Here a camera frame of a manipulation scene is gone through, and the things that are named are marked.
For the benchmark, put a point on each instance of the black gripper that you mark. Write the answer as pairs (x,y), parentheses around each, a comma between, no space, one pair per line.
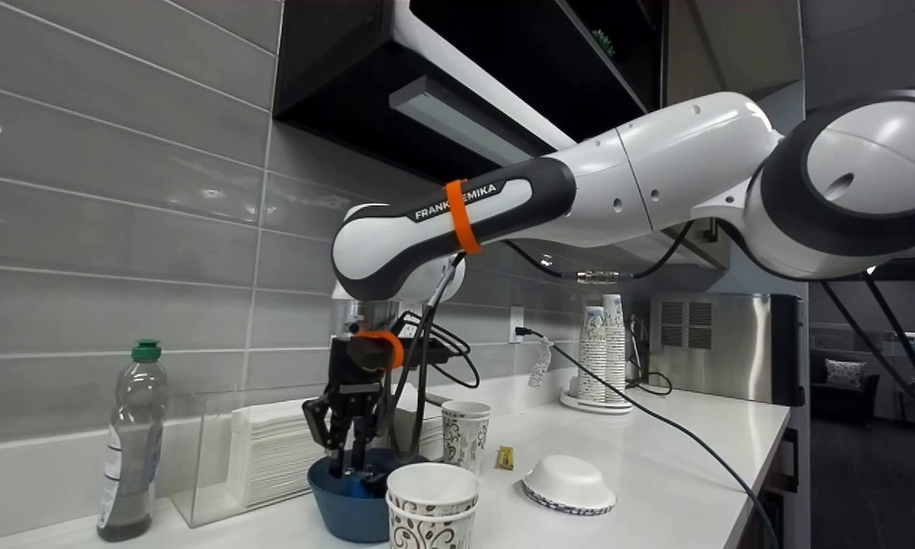
(360,377)

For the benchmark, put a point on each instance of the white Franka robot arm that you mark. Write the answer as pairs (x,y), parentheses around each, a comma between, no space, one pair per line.
(659,163)

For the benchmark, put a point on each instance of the blue bowl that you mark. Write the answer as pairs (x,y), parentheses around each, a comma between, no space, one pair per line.
(352,513)

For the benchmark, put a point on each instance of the clear acrylic napkin box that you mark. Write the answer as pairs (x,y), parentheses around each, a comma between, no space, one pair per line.
(244,459)

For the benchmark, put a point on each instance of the patterned paper cup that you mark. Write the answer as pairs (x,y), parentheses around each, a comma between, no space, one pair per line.
(431,507)
(466,438)

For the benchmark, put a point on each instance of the yellow sauce packet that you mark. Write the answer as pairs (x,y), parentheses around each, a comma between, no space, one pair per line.
(505,459)

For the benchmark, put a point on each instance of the plastic bottle green cap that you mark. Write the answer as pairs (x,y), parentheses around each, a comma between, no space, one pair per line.
(130,446)

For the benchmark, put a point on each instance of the white ribbed lid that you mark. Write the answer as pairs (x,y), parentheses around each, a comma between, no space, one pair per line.
(568,486)

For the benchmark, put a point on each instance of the stack of paper cups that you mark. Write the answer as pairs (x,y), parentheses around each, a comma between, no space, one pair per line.
(592,355)
(617,346)

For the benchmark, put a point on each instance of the dark overhead cabinet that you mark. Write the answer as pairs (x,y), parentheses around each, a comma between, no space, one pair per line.
(354,63)

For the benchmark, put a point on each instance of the stainless steel appliance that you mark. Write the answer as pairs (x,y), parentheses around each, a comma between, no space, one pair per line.
(722,346)

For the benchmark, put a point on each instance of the dark armchair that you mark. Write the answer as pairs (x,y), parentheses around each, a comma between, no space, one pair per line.
(842,391)

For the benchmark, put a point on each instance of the white wall outlet with plug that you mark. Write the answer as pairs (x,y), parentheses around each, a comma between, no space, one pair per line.
(516,318)

